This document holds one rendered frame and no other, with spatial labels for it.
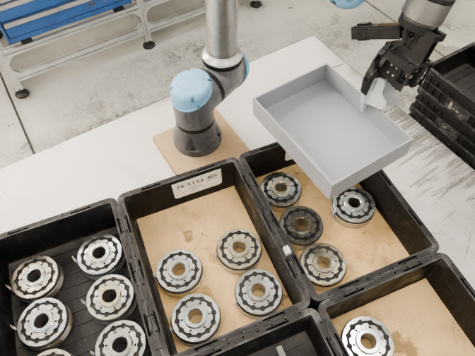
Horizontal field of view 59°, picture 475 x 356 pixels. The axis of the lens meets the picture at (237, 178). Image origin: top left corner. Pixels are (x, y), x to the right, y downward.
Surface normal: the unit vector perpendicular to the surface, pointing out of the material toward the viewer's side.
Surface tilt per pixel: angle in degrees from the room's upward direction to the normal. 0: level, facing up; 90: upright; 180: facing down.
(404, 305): 0
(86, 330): 0
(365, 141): 2
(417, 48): 73
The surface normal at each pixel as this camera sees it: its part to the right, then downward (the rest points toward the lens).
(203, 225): -0.03, -0.58
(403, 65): -0.79, 0.29
